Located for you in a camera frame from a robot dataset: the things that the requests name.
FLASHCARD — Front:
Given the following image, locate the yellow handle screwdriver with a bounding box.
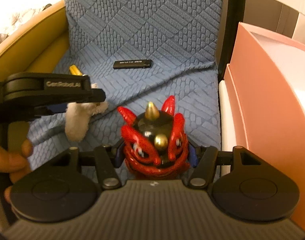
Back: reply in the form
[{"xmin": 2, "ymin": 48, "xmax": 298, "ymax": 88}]
[{"xmin": 69, "ymin": 64, "xmax": 83, "ymax": 76}]

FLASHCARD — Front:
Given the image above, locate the white fluffy hair claw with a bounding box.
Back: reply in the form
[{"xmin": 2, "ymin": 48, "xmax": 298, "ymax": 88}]
[{"xmin": 65, "ymin": 101, "xmax": 109, "ymax": 142}]

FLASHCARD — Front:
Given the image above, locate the red black dragon figurine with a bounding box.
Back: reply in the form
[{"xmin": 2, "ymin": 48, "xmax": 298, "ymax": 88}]
[{"xmin": 117, "ymin": 95, "xmax": 190, "ymax": 179}]

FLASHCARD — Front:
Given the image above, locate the black USB stick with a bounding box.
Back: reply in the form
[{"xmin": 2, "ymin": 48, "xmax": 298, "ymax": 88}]
[{"xmin": 113, "ymin": 60, "xmax": 153, "ymax": 69}]

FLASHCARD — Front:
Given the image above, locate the person's left hand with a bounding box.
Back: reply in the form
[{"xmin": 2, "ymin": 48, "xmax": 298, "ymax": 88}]
[{"xmin": 0, "ymin": 138, "xmax": 34, "ymax": 204}]

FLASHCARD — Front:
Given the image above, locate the white box lid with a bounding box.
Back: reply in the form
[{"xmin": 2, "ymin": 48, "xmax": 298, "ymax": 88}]
[{"xmin": 218, "ymin": 80, "xmax": 239, "ymax": 177}]

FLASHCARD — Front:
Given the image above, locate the tan leather sofa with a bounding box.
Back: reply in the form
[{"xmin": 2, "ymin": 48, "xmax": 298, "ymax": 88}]
[{"xmin": 0, "ymin": 0, "xmax": 70, "ymax": 81}]

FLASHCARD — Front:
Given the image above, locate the crumpled grey cloth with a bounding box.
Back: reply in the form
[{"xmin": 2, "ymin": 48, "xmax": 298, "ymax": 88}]
[{"xmin": 0, "ymin": 3, "xmax": 52, "ymax": 44}]

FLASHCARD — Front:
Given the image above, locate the pink cardboard box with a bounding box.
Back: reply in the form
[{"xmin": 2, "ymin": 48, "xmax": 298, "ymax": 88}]
[{"xmin": 223, "ymin": 23, "xmax": 305, "ymax": 231}]

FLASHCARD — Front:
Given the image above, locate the blue textured seat cover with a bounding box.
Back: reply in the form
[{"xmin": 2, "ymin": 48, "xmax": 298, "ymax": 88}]
[{"xmin": 27, "ymin": 0, "xmax": 225, "ymax": 181}]

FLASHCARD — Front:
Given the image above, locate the black sofa side frame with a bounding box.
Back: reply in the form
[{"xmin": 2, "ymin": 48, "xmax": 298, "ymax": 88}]
[{"xmin": 218, "ymin": 0, "xmax": 246, "ymax": 82}]

